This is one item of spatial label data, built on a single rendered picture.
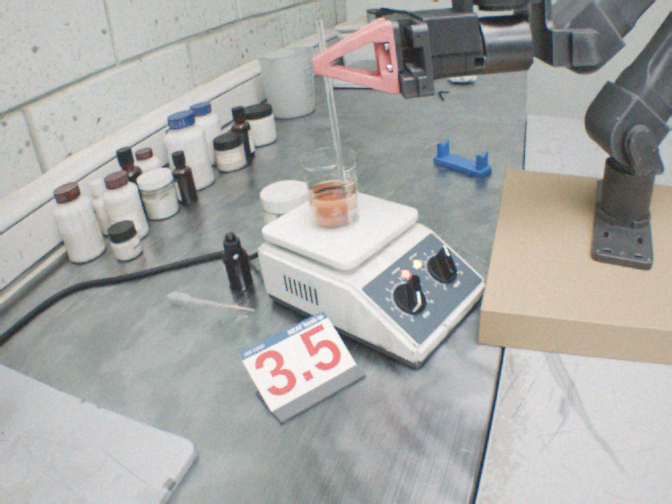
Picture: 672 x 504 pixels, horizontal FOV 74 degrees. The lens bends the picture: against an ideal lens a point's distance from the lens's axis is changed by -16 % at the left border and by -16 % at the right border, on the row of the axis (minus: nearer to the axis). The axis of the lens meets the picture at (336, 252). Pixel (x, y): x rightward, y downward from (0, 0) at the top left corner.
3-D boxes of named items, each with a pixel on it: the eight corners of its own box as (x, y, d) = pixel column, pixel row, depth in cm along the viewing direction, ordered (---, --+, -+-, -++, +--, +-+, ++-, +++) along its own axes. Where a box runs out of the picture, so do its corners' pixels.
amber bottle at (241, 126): (239, 160, 95) (231, 112, 90) (232, 155, 98) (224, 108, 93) (258, 154, 97) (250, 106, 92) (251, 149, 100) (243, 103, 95)
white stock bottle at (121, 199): (125, 226, 77) (108, 169, 72) (155, 225, 76) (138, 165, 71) (110, 245, 73) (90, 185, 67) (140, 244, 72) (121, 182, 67)
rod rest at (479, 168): (492, 172, 80) (493, 151, 79) (480, 178, 79) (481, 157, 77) (445, 157, 87) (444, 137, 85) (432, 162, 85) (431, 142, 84)
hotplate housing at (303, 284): (486, 300, 53) (491, 234, 49) (417, 375, 45) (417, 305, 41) (329, 242, 67) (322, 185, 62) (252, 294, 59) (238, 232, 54)
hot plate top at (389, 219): (422, 217, 53) (422, 209, 53) (348, 273, 46) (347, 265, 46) (335, 192, 61) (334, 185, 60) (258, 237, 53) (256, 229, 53)
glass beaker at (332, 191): (330, 207, 56) (322, 137, 52) (373, 218, 53) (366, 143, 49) (294, 233, 52) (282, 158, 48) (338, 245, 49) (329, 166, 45)
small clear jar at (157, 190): (145, 210, 81) (135, 174, 78) (178, 201, 83) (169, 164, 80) (147, 225, 77) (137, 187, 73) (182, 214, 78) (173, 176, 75)
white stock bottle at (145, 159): (158, 188, 89) (147, 143, 85) (172, 192, 86) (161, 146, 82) (137, 199, 86) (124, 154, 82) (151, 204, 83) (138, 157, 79)
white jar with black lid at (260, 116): (283, 139, 103) (278, 106, 99) (254, 149, 100) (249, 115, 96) (265, 133, 108) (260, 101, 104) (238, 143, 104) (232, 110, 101)
